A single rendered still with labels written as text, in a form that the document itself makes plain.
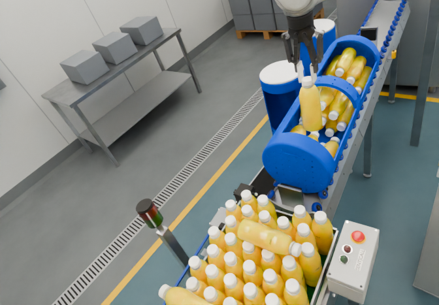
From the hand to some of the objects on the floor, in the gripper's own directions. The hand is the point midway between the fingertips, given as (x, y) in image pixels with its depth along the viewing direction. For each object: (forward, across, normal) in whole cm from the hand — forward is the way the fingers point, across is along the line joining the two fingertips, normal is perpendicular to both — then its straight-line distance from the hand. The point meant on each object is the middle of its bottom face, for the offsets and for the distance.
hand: (306, 72), depth 101 cm
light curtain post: (+147, -26, -133) cm, 200 cm away
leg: (+147, 0, -88) cm, 171 cm away
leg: (+147, 0, -186) cm, 237 cm away
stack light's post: (+147, +41, +55) cm, 162 cm away
